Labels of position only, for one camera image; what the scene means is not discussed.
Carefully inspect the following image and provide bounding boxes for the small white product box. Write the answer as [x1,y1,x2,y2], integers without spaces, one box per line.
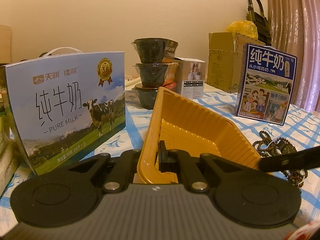
[174,57,206,99]

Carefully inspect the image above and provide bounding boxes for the dark blue milk carton box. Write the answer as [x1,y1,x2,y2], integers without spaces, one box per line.
[235,43,298,126]

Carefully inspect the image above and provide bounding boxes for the gold plastic tray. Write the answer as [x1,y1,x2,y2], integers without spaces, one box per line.
[137,87,260,184]

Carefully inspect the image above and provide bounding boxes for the top black food bowl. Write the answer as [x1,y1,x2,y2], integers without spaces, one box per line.
[131,38,178,63]

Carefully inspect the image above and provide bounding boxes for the brown cardboard box left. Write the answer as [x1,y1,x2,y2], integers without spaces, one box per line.
[0,25,11,63]

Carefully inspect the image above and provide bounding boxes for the bottom black food bowl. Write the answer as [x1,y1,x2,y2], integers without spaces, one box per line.
[133,83,159,109]

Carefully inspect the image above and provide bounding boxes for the yellow plastic bag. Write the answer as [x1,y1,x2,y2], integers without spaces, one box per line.
[226,20,258,40]

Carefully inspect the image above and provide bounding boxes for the black food bowl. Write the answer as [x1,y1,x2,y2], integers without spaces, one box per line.
[133,83,159,109]
[131,38,178,63]
[134,62,178,87]

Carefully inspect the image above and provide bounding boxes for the open cardboard box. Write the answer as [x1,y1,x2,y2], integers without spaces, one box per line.
[207,32,265,93]

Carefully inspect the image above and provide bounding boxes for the black folding cart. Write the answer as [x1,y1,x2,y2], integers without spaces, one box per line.
[248,0,272,46]

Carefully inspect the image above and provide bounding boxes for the pink curtain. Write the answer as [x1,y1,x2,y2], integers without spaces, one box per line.
[268,0,319,112]

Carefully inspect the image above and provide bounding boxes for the middle black food bowl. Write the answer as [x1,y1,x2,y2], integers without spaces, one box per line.
[134,62,178,87]

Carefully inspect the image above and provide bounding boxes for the light blue milk carton box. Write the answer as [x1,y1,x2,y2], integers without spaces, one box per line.
[1,51,126,175]

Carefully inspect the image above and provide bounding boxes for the dark green bead necklace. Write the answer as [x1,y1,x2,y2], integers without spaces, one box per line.
[252,130,309,188]

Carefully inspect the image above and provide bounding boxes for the stack of books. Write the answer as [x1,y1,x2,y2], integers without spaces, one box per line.
[1,63,21,196]

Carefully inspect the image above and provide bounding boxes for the black watch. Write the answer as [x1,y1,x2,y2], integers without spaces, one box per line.
[277,139,297,154]

